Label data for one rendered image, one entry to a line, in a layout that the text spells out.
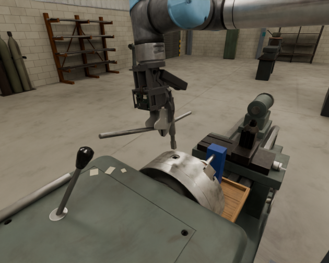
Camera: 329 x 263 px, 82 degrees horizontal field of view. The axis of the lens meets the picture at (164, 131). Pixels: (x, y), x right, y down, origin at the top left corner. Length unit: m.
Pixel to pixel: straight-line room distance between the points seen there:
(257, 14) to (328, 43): 14.13
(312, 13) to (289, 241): 1.94
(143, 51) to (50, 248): 0.45
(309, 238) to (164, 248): 1.98
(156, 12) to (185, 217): 0.43
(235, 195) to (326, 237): 1.44
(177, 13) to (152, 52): 0.11
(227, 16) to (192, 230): 0.46
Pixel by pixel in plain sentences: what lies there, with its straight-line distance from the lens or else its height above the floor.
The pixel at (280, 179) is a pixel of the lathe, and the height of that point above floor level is 0.93.
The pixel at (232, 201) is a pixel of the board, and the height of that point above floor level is 0.89.
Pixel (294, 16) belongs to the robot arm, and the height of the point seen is 1.64.
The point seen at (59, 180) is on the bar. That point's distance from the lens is 0.57.
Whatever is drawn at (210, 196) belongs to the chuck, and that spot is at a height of 1.17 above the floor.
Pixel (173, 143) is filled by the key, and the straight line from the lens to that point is 0.62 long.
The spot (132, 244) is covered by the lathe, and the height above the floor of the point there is 1.26.
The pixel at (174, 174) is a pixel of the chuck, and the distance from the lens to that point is 0.58.
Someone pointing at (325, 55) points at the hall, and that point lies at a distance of 14.63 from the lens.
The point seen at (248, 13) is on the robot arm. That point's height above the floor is 1.64.
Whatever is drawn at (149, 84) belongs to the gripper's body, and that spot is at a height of 1.49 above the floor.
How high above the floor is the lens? 1.61
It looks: 28 degrees down
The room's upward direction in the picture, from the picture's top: straight up
